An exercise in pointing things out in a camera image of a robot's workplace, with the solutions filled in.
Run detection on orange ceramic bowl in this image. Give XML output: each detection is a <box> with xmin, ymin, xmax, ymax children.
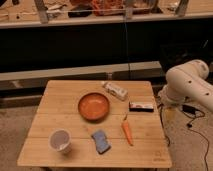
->
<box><xmin>78</xmin><ymin>92</ymin><xmax>110</xmax><ymax>121</ymax></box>

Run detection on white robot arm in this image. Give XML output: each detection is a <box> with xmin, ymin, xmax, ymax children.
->
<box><xmin>158</xmin><ymin>60</ymin><xmax>213</xmax><ymax>112</ymax></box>

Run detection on small dark flat box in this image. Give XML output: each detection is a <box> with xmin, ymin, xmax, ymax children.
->
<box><xmin>129</xmin><ymin>102</ymin><xmax>154</xmax><ymax>112</ymax></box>

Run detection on orange carrot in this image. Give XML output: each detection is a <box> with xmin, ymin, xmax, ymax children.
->
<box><xmin>122</xmin><ymin>117</ymin><xmax>133</xmax><ymax>146</ymax></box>

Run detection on wooden folding table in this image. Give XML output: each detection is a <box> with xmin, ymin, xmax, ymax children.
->
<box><xmin>17</xmin><ymin>80</ymin><xmax>172</xmax><ymax>169</ymax></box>

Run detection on blue sponge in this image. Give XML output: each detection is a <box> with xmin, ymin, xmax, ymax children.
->
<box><xmin>91</xmin><ymin>130</ymin><xmax>111</xmax><ymax>154</ymax></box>

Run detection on white paper cup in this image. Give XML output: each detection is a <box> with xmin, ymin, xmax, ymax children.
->
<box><xmin>49</xmin><ymin>129</ymin><xmax>71</xmax><ymax>154</ymax></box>

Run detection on orange clutter on shelf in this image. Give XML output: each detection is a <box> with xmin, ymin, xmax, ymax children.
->
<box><xmin>91</xmin><ymin>0</ymin><xmax>123</xmax><ymax>16</ymax></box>

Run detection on long metal shelf rail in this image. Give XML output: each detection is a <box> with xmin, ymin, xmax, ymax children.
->
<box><xmin>0</xmin><ymin>61</ymin><xmax>161</xmax><ymax>81</ymax></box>

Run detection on hanging black cable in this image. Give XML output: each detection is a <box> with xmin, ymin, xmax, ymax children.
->
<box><xmin>123</xmin><ymin>18</ymin><xmax>132</xmax><ymax>73</ymax></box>

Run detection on black cable on floor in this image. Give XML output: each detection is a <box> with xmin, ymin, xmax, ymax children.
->
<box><xmin>181</xmin><ymin>104</ymin><xmax>212</xmax><ymax>167</ymax></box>

